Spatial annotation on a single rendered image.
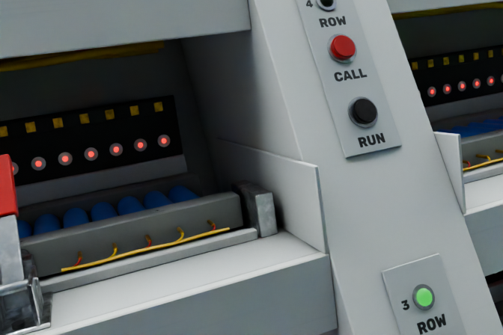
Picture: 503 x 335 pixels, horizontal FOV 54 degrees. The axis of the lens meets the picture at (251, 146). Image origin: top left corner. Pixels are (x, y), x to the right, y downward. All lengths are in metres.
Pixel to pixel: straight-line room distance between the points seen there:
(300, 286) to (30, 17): 0.21
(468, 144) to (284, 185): 0.18
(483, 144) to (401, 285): 0.18
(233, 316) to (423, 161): 0.15
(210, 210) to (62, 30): 0.14
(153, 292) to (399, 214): 0.15
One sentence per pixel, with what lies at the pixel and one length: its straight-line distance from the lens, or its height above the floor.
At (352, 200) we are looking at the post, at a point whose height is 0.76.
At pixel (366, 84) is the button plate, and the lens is 0.32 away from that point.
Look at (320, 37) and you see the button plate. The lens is 0.32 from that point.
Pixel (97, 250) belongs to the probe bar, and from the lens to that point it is 0.32.
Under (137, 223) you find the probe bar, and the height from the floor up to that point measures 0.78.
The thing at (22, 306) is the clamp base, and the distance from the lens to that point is 0.29.
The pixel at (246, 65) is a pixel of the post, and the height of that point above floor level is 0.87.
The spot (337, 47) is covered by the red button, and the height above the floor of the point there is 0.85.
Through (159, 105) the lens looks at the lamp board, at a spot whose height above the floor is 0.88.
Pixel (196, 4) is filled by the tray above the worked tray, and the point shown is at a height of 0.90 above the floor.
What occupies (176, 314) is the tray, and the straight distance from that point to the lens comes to 0.26.
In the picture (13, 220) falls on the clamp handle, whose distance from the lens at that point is 0.28.
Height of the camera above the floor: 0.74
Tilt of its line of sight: 12 degrees up
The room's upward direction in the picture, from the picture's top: 15 degrees counter-clockwise
